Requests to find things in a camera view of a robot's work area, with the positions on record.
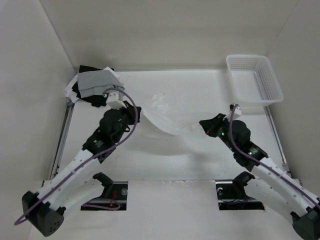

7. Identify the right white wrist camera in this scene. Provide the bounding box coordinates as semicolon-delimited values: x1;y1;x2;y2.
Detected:
224;104;242;122

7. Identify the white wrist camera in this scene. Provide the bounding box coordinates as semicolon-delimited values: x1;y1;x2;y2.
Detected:
103;91;126;110
224;104;242;122

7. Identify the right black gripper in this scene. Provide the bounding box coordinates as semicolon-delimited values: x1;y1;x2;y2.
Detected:
199;113;238;153

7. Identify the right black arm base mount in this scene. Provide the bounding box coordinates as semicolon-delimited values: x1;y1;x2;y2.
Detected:
215;171;265;211

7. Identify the white plastic mesh basket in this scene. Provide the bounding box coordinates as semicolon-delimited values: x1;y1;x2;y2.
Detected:
225;54;284;108

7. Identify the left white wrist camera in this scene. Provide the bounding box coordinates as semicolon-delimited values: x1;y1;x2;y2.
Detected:
103;91;126;110

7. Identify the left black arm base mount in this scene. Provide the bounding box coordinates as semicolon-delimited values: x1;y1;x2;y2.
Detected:
80;172;129;211

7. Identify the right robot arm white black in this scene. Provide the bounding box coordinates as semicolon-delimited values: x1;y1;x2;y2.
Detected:
199;113;320;240

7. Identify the white folded tank top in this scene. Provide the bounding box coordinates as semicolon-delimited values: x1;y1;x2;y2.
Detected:
64;65;123;104

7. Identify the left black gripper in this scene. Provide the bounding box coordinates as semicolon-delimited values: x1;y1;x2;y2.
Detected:
112;100;141;143

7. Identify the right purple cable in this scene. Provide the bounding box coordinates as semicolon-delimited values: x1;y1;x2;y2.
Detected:
228;106;320;213

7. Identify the purple cable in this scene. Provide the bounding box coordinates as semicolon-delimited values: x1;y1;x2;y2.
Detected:
228;106;320;213
13;86;138;226

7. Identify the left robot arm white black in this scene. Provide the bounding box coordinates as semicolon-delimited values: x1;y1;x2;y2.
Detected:
22;101;142;237

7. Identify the black folded tank top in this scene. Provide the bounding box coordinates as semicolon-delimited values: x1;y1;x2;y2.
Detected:
71;64;114;109

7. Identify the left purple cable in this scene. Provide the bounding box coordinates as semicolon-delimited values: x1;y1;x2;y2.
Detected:
13;86;138;226

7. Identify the white tank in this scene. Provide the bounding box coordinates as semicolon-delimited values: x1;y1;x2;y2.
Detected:
137;94;208;138
64;65;123;104

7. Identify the grey folded tank top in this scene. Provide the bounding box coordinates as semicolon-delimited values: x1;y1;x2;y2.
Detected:
77;70;125;98

